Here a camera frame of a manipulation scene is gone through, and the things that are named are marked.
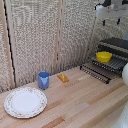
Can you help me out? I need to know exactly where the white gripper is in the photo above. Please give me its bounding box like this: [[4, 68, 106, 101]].
[[95, 3, 128, 27]]

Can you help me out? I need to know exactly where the yellow bowl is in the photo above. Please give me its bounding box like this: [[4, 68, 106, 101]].
[[95, 51, 114, 64]]

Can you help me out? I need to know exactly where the black dish rack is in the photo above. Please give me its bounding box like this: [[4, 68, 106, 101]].
[[79, 37, 128, 85]]

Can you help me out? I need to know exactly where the white floral rim plate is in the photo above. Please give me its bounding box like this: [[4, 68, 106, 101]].
[[3, 86, 48, 120]]

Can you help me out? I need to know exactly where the orange block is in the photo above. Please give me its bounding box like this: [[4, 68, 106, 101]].
[[57, 73, 70, 83]]

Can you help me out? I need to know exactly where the woven folding screen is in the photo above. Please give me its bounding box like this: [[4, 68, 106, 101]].
[[0, 0, 128, 94]]

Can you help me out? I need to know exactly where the blue cup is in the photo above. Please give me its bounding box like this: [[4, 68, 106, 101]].
[[37, 70, 51, 90]]

